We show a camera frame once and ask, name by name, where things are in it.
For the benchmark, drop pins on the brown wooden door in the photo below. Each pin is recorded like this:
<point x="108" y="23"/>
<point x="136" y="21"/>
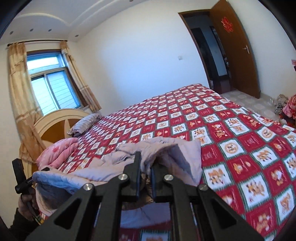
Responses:
<point x="241" y="64"/>

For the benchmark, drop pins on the pink folded quilt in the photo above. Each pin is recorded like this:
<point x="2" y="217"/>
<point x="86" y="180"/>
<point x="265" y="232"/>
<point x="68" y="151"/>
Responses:
<point x="58" y="153"/>

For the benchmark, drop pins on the beige curtain right of window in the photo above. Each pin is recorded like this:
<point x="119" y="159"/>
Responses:
<point x="78" y="79"/>

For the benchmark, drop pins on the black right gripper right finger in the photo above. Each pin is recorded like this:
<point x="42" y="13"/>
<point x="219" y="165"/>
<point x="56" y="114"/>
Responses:
<point x="198" y="213"/>

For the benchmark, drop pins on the beige curtain of window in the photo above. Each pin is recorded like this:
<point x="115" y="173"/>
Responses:
<point x="25" y="106"/>
<point x="78" y="79"/>

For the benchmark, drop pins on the red double happiness sticker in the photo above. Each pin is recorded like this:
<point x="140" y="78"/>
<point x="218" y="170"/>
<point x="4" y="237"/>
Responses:
<point x="228" y="26"/>

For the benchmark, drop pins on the pile of clothes on floor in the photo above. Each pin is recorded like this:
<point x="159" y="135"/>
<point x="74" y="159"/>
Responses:
<point x="285" y="108"/>

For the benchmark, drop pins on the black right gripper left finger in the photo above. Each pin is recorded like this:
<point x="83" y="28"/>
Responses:
<point x="93" y="212"/>

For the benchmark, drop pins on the striped pillow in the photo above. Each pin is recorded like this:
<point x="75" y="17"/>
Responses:
<point x="84" y="124"/>

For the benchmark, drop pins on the red cartoon patchwork bedspread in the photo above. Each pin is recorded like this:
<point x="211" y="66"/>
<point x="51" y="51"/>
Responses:
<point x="247" y="159"/>

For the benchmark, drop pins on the beige quilted down jacket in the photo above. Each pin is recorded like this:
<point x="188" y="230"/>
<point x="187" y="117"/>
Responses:
<point x="181" y="157"/>

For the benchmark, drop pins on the cream and wood headboard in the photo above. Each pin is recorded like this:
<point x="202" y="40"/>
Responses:
<point x="53" y="129"/>

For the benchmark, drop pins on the person's left hand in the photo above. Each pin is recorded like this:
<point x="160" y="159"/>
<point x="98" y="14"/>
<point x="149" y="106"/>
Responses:
<point x="23" y="205"/>

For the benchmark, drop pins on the beige curtain left of window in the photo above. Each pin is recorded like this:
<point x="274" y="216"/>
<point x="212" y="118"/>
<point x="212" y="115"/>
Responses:
<point x="25" y="106"/>

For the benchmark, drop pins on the window with blue glass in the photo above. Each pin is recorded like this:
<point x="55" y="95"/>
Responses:
<point x="51" y="81"/>

